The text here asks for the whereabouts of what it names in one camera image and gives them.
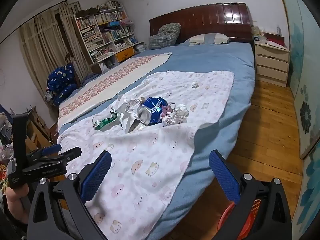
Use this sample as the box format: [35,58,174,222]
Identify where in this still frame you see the white cartoon printed blanket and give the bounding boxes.
[57,70,235,240]

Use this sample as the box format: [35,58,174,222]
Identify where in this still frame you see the person's left hand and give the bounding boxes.
[5,187,28,224]

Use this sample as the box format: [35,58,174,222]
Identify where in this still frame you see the white plastic bag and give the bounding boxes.
[110,94,145,134]

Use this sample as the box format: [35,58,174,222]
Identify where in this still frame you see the pile of mixed clutter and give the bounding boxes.
[0,110,14,160]

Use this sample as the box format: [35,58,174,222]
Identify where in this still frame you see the white bookshelf with books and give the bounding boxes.
[74,1,146,73]

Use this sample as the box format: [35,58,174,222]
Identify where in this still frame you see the beige curtain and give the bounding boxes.
[59,1,88,80]
[19,9,68,101]

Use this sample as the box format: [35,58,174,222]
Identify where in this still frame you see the white pink patterned mat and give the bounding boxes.
[58,52,172,128]

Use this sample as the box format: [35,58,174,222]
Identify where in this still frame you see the blue moon print clothing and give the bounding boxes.
[46,64,78,107]

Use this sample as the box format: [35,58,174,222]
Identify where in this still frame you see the crushed blue can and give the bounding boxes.
[137,96,170,126]

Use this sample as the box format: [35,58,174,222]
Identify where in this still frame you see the grey checkered pillow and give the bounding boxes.
[148,23,181,50]

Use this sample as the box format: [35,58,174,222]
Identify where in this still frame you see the crumpled clear plastic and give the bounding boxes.
[162,112,184,127]

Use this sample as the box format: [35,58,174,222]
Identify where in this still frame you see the black curtain rod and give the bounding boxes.
[0,0,112,44]

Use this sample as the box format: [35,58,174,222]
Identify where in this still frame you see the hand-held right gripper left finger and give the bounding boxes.
[27,151,112,240]

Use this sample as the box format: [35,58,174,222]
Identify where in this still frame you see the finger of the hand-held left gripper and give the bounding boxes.
[32,144,62,157]
[50,147,82,165]

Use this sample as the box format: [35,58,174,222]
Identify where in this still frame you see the cream nightstand with drawers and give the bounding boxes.
[254,41,290,88]

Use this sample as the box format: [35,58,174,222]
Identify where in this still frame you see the green snack wrapper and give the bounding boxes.
[94,112,121,131]

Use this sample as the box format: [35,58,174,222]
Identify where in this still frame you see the bed with blue sheet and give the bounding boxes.
[57,41,256,233]

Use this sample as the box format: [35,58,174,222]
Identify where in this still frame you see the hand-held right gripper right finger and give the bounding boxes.
[209,150,293,240]

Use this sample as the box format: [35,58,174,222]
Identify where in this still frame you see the white and blue pillow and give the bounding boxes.
[184,33,230,46]

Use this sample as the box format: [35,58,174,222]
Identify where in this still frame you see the red box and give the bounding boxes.
[264,32,285,47]

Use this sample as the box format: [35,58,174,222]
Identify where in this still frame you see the dark wooden headboard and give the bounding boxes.
[149,3,253,47]

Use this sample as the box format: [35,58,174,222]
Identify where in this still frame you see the brown cardboard box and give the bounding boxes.
[25,107,54,153]

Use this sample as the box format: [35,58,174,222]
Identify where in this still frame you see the purple crumpled wrapper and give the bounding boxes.
[161,104,176,117]

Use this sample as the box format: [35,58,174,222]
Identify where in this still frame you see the floral wardrobe door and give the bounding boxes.
[275,0,320,232]

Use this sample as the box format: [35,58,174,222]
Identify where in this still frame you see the red plastic basket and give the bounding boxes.
[216,197,263,240]

